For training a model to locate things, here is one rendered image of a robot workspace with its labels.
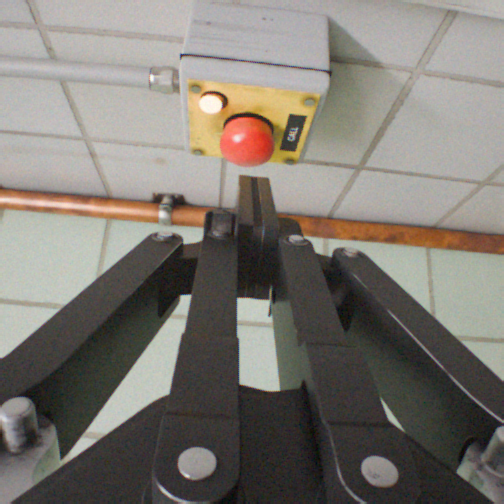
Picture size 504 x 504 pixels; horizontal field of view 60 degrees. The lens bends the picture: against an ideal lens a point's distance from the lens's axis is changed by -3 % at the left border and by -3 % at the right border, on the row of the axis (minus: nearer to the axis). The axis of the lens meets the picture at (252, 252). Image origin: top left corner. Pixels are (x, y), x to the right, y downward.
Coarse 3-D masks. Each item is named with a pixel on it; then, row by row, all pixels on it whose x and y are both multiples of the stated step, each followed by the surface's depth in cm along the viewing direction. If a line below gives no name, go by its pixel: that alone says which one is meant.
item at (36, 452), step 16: (16, 400) 7; (0, 416) 7; (16, 416) 7; (32, 416) 7; (16, 432) 7; (32, 432) 7; (48, 432) 8; (0, 448) 7; (16, 448) 7; (32, 448) 7; (48, 448) 8; (0, 464) 7; (16, 464) 7; (32, 464) 7; (48, 464) 8; (0, 480) 7; (16, 480) 7; (32, 480) 7; (0, 496) 7; (16, 496) 7
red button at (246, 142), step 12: (240, 120) 31; (252, 120) 31; (228, 132) 31; (240, 132) 30; (252, 132) 30; (264, 132) 31; (228, 144) 31; (240, 144) 31; (252, 144) 31; (264, 144) 31; (228, 156) 32; (240, 156) 32; (252, 156) 31; (264, 156) 32
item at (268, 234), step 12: (264, 180) 21; (264, 192) 19; (264, 204) 18; (264, 216) 17; (276, 216) 17; (264, 228) 16; (276, 228) 16; (264, 240) 16; (276, 240) 16; (264, 252) 16; (264, 264) 16; (264, 276) 16; (252, 288) 17; (264, 288) 17
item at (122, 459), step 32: (160, 416) 8; (256, 416) 8; (288, 416) 8; (96, 448) 7; (128, 448) 7; (256, 448) 7; (288, 448) 7; (416, 448) 8; (64, 480) 6; (96, 480) 6; (128, 480) 6; (256, 480) 7; (288, 480) 7; (320, 480) 7; (448, 480) 7
